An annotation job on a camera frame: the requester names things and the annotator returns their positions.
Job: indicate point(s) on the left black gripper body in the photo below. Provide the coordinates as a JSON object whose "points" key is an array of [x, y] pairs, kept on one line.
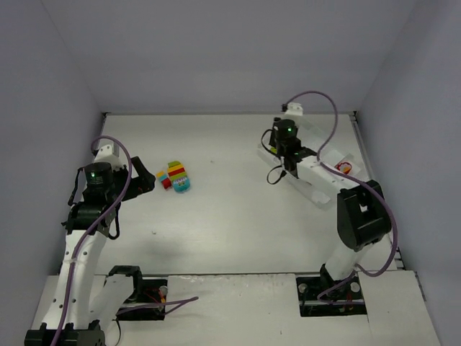
{"points": [[133, 179]]}

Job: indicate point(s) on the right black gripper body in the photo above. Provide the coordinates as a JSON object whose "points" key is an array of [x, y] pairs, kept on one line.
{"points": [[282, 145]]}

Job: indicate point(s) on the small red brick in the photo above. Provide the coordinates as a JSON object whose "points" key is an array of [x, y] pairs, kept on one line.
{"points": [[166, 183]]}

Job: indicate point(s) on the red flower print brick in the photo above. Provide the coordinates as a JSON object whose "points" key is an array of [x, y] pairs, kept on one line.
{"points": [[344, 167]]}

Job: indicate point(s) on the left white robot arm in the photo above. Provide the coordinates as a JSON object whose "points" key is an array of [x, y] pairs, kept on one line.
{"points": [[74, 317]]}

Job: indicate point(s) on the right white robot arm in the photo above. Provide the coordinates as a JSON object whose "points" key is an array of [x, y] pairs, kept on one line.
{"points": [[362, 217]]}

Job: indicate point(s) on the white compartment sorting tray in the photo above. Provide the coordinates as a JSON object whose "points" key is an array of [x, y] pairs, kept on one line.
{"points": [[315, 180]]}

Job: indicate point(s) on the long yellow brick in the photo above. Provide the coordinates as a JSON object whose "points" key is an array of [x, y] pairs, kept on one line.
{"points": [[174, 165]]}

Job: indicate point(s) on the long green brick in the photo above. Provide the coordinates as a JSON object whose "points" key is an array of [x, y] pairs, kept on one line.
{"points": [[174, 177]]}

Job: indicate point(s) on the teal flower face brick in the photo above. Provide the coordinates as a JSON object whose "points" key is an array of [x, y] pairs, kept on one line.
{"points": [[181, 184]]}

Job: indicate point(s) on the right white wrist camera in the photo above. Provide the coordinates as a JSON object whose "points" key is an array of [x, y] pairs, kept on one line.
{"points": [[292, 109]]}

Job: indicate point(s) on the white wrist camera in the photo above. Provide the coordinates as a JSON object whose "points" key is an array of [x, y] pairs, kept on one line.
{"points": [[292, 109], [108, 153]]}

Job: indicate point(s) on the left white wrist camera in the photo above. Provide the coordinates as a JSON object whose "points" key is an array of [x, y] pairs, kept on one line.
{"points": [[108, 153]]}

